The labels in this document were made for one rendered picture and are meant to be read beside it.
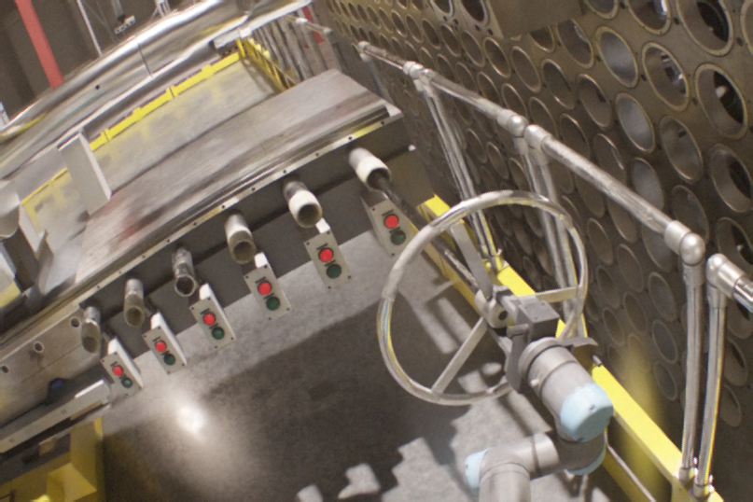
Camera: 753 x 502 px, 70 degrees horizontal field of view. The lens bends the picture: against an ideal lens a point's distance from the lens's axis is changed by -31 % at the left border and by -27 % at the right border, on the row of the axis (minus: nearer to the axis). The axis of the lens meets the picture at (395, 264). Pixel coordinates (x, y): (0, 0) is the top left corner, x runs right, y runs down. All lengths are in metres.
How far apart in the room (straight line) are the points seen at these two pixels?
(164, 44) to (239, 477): 1.54
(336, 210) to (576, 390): 1.04
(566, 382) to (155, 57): 1.03
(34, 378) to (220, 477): 0.84
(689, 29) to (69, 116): 1.69
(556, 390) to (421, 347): 1.58
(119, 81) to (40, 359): 0.95
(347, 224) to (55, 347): 0.99
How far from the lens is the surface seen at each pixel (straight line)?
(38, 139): 1.51
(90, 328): 1.73
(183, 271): 1.64
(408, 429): 2.22
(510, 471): 0.95
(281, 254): 1.82
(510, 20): 2.28
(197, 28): 1.44
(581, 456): 1.00
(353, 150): 1.75
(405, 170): 1.82
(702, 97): 2.05
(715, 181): 2.19
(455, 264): 1.25
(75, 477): 2.00
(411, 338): 2.54
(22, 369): 2.07
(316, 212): 1.64
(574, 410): 0.90
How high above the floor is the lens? 1.57
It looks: 33 degrees down
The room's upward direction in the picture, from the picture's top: 23 degrees counter-clockwise
